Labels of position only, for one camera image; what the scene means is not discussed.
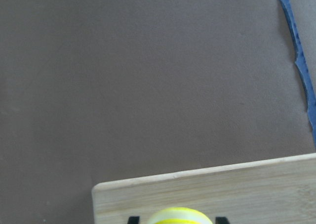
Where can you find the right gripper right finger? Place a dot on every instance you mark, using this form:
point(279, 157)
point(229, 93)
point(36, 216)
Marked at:
point(222, 220)

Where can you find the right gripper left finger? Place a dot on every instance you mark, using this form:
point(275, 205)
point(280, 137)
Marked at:
point(133, 220)

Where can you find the yellow lemon slice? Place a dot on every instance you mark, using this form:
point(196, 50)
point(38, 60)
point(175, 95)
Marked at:
point(179, 215)

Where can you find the bamboo cutting board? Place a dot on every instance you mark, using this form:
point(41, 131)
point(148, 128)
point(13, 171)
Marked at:
point(275, 191)

